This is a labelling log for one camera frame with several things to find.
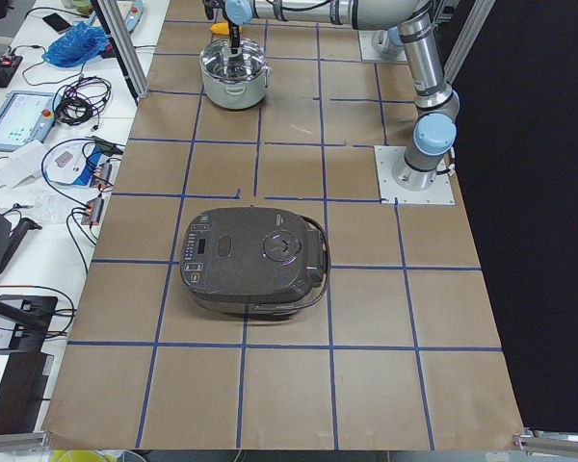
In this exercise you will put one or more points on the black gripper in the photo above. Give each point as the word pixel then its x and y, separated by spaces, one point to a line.
pixel 234 32

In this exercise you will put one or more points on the glass pot lid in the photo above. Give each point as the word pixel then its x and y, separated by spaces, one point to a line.
pixel 219 63

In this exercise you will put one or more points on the pale green electric pot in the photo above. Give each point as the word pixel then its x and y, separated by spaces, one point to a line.
pixel 237 96

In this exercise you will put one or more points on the blue plastic bag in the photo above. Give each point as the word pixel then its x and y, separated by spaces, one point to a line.
pixel 78 45

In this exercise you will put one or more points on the black smartphone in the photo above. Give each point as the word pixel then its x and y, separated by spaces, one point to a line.
pixel 56 23

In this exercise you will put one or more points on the white round device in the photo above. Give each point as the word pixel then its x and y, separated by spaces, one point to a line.
pixel 72 163

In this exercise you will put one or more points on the black rice cooker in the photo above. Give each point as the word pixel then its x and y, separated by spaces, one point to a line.
pixel 255 261

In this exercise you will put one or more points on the teach pendant tablet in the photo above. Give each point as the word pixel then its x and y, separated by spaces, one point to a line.
pixel 25 116

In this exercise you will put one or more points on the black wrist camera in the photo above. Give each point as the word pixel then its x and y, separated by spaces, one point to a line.
pixel 211 7

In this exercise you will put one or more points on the aluminium frame post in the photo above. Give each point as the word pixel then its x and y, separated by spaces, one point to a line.
pixel 109 16

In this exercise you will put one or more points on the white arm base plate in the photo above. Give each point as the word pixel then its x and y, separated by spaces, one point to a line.
pixel 399 184
pixel 368 53

